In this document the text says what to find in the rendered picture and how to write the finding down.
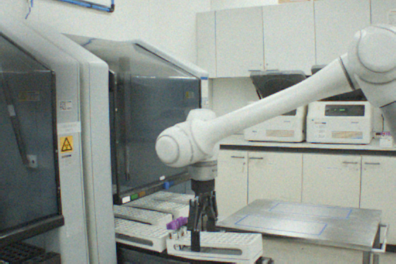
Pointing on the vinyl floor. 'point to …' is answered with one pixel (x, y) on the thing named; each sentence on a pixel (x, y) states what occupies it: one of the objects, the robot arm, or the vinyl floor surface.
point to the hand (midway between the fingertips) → (203, 238)
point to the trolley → (312, 225)
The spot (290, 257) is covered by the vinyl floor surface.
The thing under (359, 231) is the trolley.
